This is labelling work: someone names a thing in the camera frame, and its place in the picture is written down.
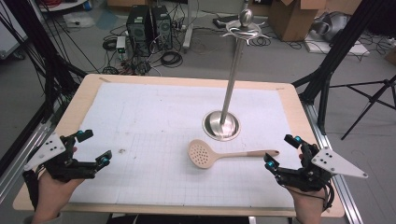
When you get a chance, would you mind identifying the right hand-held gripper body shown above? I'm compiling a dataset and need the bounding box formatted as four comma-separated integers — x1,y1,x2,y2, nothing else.
275,143,369,193

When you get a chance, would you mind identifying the person's left hand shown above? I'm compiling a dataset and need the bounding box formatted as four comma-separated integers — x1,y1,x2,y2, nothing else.
30,146,86,224

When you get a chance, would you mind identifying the black frame strut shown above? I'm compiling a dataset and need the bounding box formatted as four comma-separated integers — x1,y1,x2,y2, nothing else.
0,0,89,125
291,0,389,135

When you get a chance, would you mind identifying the person's right hand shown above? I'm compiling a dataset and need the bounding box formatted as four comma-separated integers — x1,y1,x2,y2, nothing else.
288,153,329,224

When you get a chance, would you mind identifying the black tripod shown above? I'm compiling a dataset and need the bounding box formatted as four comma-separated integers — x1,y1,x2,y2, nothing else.
329,74,396,141

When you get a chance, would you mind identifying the cardboard box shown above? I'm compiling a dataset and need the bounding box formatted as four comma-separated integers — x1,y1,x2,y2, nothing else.
268,0,329,43

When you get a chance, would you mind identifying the beige slotted spoon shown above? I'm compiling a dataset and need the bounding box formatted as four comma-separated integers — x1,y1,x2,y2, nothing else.
187,138,280,170

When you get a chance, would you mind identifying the white power adapter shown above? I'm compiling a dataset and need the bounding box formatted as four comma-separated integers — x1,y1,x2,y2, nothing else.
115,35,127,61

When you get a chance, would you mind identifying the black computer tower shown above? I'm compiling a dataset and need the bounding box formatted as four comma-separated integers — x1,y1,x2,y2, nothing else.
125,4,153,59
150,5,174,51

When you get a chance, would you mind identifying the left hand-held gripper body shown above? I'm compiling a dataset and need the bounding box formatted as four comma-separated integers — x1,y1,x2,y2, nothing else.
23,132,97,184

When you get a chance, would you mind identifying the coiled black cable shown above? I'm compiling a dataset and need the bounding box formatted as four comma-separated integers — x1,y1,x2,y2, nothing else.
160,50,184,68

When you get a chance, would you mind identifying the black wrist strap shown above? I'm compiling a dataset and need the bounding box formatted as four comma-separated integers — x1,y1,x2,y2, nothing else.
21,169,41,211

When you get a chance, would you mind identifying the white grid mat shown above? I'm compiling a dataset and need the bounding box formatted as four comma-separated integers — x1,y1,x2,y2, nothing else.
68,81,302,209

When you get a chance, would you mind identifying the aluminium rail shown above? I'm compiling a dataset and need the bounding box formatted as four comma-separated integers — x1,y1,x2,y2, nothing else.
0,119,59,204
302,102,364,224

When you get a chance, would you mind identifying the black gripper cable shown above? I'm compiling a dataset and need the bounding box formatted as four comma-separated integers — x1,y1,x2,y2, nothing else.
289,178,336,213

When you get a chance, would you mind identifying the metal utensil stand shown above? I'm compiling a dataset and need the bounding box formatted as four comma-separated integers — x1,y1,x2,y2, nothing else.
202,8,272,143

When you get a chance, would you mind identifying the grey bag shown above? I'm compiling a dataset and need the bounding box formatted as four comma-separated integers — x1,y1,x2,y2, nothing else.
311,11,350,43

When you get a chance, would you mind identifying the white pole stand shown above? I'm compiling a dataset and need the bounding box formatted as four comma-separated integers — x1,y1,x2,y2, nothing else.
182,0,194,53

